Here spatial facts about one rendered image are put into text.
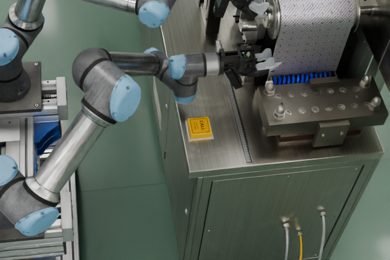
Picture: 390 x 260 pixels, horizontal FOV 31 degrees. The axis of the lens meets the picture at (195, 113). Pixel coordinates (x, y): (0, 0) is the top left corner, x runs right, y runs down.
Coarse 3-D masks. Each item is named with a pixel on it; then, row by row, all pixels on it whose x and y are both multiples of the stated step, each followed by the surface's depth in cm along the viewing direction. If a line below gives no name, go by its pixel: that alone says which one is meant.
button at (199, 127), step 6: (192, 120) 232; (198, 120) 232; (204, 120) 232; (192, 126) 230; (198, 126) 231; (204, 126) 231; (210, 126) 231; (192, 132) 229; (198, 132) 229; (204, 132) 229; (210, 132) 229; (192, 138) 230; (198, 138) 230
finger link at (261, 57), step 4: (268, 48) 224; (264, 52) 225; (268, 52) 226; (256, 56) 226; (260, 56) 226; (264, 56) 227; (268, 56) 227; (272, 56) 228; (260, 60) 227; (264, 60) 227
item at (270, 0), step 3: (267, 0) 220; (270, 0) 217; (354, 0) 217; (273, 3) 214; (354, 3) 217; (273, 6) 214; (279, 6) 213; (354, 6) 217; (273, 9) 214; (279, 9) 213; (279, 12) 213; (276, 18) 213; (354, 18) 218; (354, 21) 219; (273, 24) 216; (273, 27) 216; (279, 27) 215; (270, 30) 220; (273, 30) 216; (270, 33) 220
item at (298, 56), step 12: (336, 36) 222; (276, 48) 222; (288, 48) 223; (300, 48) 224; (312, 48) 225; (324, 48) 226; (336, 48) 227; (276, 60) 226; (288, 60) 227; (300, 60) 228; (312, 60) 229; (324, 60) 231; (336, 60) 232; (276, 72) 231; (288, 72) 232; (300, 72) 233; (312, 72) 234
